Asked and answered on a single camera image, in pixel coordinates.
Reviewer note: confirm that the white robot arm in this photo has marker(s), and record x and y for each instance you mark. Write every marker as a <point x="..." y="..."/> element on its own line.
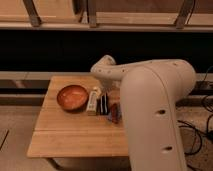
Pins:
<point x="149" y="91"/>

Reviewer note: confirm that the orange ceramic bowl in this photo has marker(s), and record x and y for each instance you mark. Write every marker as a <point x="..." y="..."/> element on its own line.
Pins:
<point x="72" y="97"/>

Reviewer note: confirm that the reddish brown oblong object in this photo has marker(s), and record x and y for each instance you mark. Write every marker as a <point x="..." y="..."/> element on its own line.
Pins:
<point x="114" y="113"/>

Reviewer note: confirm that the white tube with cap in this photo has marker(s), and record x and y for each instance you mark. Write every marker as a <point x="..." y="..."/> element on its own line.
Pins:
<point x="92" y="104"/>

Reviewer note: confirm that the blue cloth piece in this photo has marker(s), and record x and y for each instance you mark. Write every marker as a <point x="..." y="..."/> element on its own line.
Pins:
<point x="119" y="115"/>

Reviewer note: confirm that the wooden table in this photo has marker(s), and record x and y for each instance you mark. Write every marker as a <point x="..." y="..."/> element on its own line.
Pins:
<point x="59" y="133"/>

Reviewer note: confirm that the wooden shelf frame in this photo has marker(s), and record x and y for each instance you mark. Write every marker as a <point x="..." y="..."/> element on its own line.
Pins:
<point x="108" y="15"/>

